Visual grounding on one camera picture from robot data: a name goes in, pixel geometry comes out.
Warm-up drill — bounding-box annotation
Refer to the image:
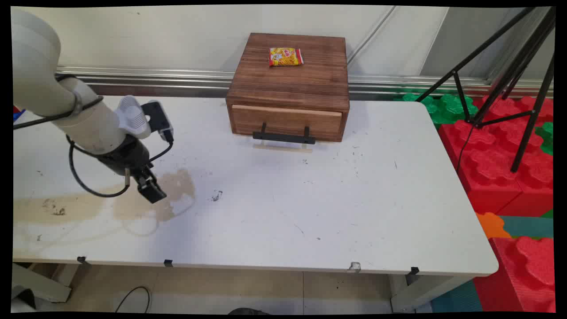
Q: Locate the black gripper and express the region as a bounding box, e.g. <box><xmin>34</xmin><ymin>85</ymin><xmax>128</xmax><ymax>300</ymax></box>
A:
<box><xmin>103</xmin><ymin>134</ymin><xmax>168</xmax><ymax>204</ymax></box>

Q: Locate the wooden drawer with black handle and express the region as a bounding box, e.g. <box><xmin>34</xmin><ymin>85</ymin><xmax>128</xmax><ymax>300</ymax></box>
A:
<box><xmin>231</xmin><ymin>105</ymin><xmax>343</xmax><ymax>145</ymax></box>

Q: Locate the white table leg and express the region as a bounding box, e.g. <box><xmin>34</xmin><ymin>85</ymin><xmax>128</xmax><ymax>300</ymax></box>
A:
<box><xmin>11</xmin><ymin>262</ymin><xmax>73</xmax><ymax>303</ymax></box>
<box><xmin>390</xmin><ymin>274</ymin><xmax>475</xmax><ymax>313</ymax></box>

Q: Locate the brown wooden drawer cabinet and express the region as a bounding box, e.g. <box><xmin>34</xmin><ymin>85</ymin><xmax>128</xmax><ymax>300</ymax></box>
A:
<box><xmin>225</xmin><ymin>32</ymin><xmax>350</xmax><ymax>143</ymax></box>

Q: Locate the yellow red snack packet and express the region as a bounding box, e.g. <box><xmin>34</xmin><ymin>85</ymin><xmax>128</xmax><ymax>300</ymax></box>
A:
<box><xmin>268</xmin><ymin>47</ymin><xmax>304</xmax><ymax>67</ymax></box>

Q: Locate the large red foam block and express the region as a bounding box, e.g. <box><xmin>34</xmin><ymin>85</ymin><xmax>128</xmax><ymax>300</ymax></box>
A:
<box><xmin>439</xmin><ymin>120</ymin><xmax>524</xmax><ymax>216</ymax></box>
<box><xmin>473</xmin><ymin>236</ymin><xmax>556</xmax><ymax>313</ymax></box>
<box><xmin>483</xmin><ymin>95</ymin><xmax>554</xmax><ymax>218</ymax></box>

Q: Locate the orange foam puzzle piece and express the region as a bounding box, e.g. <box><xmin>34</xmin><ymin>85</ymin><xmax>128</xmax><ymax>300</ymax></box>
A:
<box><xmin>476</xmin><ymin>212</ymin><xmax>513</xmax><ymax>240</ymax></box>

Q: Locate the teal foam floor mat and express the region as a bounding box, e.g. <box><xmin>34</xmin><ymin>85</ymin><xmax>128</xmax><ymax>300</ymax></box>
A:
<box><xmin>501</xmin><ymin>215</ymin><xmax>554</xmax><ymax>240</ymax></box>

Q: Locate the black tripod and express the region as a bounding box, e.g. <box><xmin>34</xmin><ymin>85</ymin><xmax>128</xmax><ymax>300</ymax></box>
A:
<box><xmin>414</xmin><ymin>7</ymin><xmax>556</xmax><ymax>173</ymax></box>

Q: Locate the small green foam block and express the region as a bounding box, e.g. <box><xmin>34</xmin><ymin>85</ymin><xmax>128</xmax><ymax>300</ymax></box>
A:
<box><xmin>534</xmin><ymin>121</ymin><xmax>554</xmax><ymax>156</ymax></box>

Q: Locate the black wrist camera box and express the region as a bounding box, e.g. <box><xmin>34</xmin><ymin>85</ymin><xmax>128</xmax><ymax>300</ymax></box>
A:
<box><xmin>142</xmin><ymin>101</ymin><xmax>175</xmax><ymax>144</ymax></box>

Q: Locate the white ribbed camera mount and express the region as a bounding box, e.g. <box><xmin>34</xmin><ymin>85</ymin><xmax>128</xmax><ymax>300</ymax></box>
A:
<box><xmin>115</xmin><ymin>95</ymin><xmax>152</xmax><ymax>140</ymax></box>

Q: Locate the black floor cable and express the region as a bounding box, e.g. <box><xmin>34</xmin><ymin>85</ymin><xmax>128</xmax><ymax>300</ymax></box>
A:
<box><xmin>115</xmin><ymin>286</ymin><xmax>152</xmax><ymax>313</ymax></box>

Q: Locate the silver metal wall rail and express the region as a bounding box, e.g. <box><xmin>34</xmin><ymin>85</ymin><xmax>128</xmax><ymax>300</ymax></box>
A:
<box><xmin>55</xmin><ymin>66</ymin><xmax>554</xmax><ymax>100</ymax></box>

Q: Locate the black tripod cable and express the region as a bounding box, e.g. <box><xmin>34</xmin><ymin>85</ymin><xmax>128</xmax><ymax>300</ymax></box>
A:
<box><xmin>455</xmin><ymin>124</ymin><xmax>475</xmax><ymax>174</ymax></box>

